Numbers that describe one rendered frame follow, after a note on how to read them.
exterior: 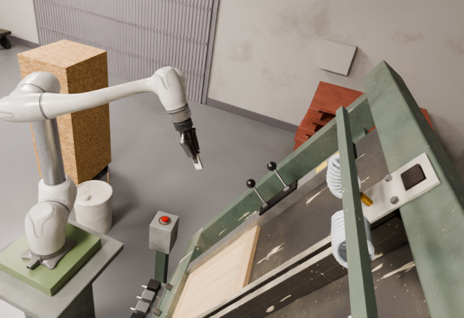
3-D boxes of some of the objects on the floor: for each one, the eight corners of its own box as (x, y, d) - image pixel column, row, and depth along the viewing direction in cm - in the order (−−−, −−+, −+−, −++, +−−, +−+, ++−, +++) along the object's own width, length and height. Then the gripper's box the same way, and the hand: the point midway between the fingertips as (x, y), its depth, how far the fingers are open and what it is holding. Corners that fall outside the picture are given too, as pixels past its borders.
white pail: (94, 207, 307) (90, 165, 282) (122, 219, 300) (121, 177, 275) (67, 230, 281) (61, 185, 257) (97, 244, 274) (94, 200, 250)
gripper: (183, 125, 131) (202, 176, 141) (195, 111, 142) (212, 159, 152) (166, 127, 134) (186, 177, 144) (179, 113, 145) (197, 161, 155)
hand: (197, 161), depth 147 cm, fingers closed
